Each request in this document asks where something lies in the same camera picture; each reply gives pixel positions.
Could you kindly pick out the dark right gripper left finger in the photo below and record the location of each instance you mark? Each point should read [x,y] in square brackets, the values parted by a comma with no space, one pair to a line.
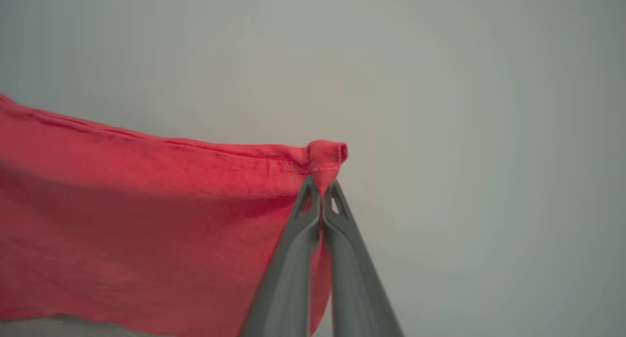
[286,288]

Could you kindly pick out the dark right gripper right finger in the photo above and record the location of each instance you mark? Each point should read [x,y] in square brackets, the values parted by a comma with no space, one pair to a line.
[357,288]

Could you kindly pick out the red garment with white trim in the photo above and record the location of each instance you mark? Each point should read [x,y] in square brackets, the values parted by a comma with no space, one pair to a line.
[122,219]

